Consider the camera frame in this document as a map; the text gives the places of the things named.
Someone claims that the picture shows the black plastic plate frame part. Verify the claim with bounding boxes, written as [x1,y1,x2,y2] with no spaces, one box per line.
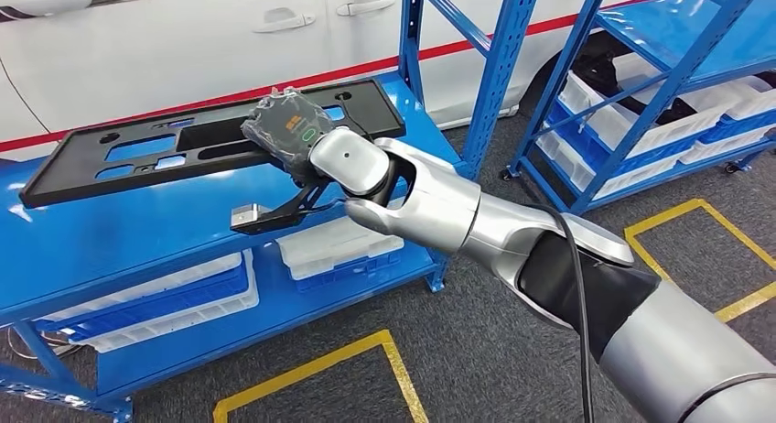
[19,77,407,211]

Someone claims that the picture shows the black car part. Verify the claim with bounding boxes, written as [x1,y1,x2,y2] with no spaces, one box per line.
[572,38,698,127]

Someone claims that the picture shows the blue steel shelf rack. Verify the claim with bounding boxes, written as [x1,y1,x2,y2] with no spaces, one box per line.
[0,0,543,423]

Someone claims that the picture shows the blue wheeled shelf rack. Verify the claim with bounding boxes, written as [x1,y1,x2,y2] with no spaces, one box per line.
[500,0,776,216]
[724,144,776,174]

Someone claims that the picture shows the white car with red stripe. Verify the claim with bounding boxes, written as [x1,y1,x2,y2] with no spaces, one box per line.
[0,0,693,162]

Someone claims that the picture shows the chrome stanchion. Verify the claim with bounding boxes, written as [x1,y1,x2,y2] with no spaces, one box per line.
[5,326,80,361]

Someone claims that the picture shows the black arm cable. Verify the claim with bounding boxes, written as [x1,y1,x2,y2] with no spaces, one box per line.
[530,202,596,423]

